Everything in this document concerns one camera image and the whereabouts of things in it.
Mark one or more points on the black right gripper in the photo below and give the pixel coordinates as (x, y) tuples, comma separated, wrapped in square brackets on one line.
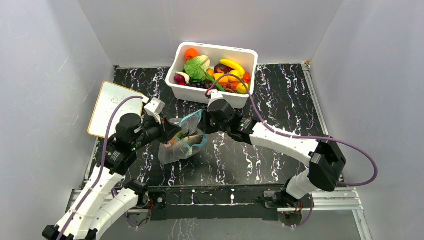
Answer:
[(205, 126)]

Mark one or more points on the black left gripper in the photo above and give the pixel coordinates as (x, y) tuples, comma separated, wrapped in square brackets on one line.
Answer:
[(168, 130)]

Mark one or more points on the toy pineapple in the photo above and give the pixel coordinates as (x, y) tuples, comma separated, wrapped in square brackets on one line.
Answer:
[(182, 135)]

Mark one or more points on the clear zip top bag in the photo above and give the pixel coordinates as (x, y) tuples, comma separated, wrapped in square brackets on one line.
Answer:
[(170, 154)]

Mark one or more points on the toy grey fish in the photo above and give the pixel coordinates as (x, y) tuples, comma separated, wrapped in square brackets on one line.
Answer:
[(189, 141)]

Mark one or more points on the toy green bean pod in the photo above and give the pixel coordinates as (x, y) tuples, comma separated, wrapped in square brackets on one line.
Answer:
[(214, 82)]

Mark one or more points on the toy yellow lemon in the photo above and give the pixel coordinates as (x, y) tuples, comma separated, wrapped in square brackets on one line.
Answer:
[(242, 88)]

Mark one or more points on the toy red tomato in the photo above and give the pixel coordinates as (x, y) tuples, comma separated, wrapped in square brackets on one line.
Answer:
[(246, 77)]

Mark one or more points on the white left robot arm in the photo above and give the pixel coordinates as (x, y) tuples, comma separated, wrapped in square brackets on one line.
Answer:
[(88, 218)]

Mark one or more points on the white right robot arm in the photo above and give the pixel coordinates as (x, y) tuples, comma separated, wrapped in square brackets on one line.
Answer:
[(323, 158)]

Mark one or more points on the white plastic food bin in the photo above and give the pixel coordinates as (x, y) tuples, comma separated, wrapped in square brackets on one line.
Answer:
[(196, 89)]

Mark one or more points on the toy red grapes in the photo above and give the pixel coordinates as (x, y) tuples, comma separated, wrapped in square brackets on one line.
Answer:
[(224, 87)]

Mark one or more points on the toy yellow pepper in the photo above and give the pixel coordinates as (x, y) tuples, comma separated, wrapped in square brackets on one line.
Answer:
[(221, 78)]

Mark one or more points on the toy yellow pear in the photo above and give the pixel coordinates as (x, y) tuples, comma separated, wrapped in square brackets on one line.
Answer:
[(234, 76)]

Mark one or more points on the toy purple onion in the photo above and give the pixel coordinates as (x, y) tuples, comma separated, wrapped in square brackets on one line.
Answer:
[(181, 78)]

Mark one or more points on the toy yellow banana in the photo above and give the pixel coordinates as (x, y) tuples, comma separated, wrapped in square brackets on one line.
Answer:
[(233, 65)]

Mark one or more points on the toy green cabbage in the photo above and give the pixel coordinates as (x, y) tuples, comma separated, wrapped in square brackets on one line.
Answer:
[(197, 67)]

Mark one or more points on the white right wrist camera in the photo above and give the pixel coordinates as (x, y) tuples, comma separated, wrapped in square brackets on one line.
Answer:
[(213, 95)]

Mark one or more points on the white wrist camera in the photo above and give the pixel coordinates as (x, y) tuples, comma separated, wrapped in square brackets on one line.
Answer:
[(213, 95), (154, 109)]

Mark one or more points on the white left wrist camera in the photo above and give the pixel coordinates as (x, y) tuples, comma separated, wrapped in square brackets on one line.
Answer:
[(154, 109)]

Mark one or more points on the white board wooden frame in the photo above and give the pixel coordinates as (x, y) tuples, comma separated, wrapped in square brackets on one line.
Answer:
[(109, 97)]

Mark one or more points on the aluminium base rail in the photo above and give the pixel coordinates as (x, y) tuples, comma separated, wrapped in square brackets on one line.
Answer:
[(238, 202)]

